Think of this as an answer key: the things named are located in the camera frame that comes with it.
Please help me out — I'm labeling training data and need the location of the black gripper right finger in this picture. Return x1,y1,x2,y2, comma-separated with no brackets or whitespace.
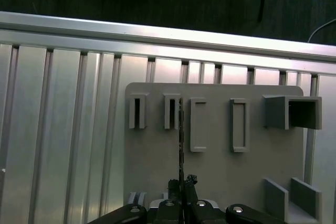
183,173,279,224

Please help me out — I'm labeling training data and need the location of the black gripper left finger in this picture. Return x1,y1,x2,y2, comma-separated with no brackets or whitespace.
88,178,182,224

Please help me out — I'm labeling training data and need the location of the blue RAM stick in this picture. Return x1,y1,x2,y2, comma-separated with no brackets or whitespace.
177,97,186,224

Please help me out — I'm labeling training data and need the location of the grey parts rack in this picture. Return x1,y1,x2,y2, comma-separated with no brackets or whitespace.
122,82,323,224

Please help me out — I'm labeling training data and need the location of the white floor cable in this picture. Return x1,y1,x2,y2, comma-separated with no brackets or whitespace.
307,18,336,43

